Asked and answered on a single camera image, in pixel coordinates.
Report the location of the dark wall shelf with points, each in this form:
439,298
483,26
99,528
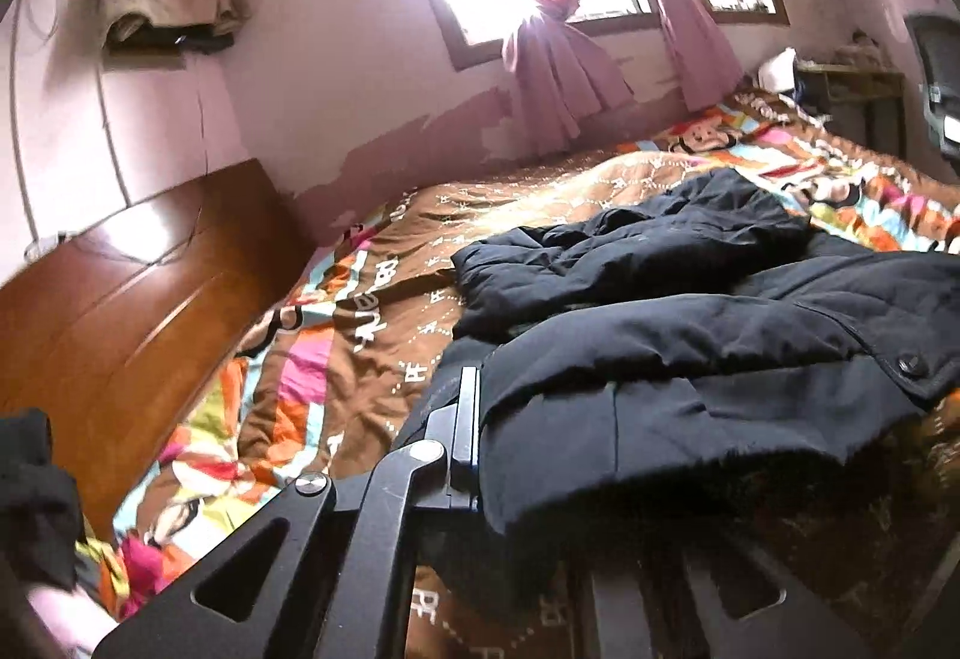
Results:
195,40

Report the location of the wooden headboard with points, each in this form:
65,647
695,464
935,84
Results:
112,329

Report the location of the black office chair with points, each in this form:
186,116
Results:
941,51

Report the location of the white wall pipe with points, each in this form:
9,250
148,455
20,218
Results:
112,126
20,141

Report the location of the black padded jacket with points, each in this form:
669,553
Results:
675,344

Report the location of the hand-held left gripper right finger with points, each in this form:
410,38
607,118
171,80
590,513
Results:
810,629

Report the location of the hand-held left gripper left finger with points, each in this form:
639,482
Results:
465,434

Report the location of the white bag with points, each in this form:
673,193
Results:
776,70

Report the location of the colourful printed blanket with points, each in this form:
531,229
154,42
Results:
375,269

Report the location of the desk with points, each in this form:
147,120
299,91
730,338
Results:
847,75

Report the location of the pink cloth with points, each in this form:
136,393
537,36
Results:
60,618

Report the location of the black clothes pile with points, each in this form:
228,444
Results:
34,501

